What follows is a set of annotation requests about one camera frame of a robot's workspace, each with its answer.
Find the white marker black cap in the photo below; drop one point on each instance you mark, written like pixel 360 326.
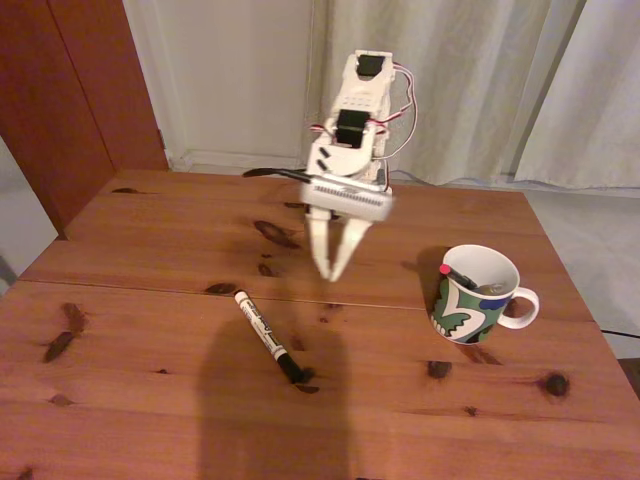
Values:
pixel 265 332

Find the pale curtain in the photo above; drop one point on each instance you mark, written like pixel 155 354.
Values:
pixel 475 90
pixel 595 110

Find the white green patterned mug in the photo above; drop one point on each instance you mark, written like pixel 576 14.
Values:
pixel 465 315

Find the brown wooden door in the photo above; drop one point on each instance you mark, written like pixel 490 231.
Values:
pixel 60 100

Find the white furniture panel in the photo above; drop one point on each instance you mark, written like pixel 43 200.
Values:
pixel 20 225

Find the silver camera box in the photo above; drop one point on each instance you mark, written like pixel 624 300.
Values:
pixel 350 200

